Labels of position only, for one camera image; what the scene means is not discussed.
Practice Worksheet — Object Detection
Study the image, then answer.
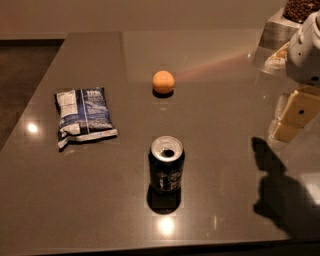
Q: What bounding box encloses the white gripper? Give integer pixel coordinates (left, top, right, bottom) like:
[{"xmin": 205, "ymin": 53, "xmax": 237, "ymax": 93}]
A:
[{"xmin": 265, "ymin": 11, "xmax": 320, "ymax": 143}]

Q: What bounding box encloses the black pepsi soda can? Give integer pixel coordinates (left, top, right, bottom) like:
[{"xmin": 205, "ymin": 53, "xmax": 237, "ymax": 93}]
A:
[{"xmin": 148, "ymin": 136, "xmax": 185, "ymax": 194}]

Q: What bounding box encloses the orange fruit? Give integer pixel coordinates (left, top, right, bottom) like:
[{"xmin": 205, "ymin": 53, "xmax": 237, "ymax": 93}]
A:
[{"xmin": 152, "ymin": 70, "xmax": 175, "ymax": 94}]

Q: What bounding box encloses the blue white chip bag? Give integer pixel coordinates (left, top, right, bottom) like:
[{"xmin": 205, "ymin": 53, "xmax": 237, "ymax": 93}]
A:
[{"xmin": 55, "ymin": 87, "xmax": 118, "ymax": 149}]

